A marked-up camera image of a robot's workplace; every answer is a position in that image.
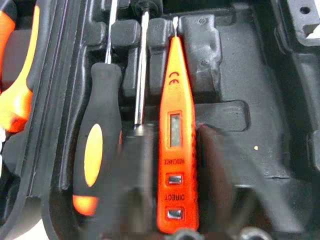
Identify orange voltage tester pen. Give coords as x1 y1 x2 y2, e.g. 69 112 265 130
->
156 16 201 235

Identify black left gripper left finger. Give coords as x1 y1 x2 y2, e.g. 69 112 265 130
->
97 127 156 240

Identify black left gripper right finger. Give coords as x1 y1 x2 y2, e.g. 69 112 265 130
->
198 124 276 240

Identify black orange handled screwdriver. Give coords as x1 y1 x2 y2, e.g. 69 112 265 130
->
72 0 123 217

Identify orange black pliers handles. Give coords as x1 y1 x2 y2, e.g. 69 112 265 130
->
0 0 41 133

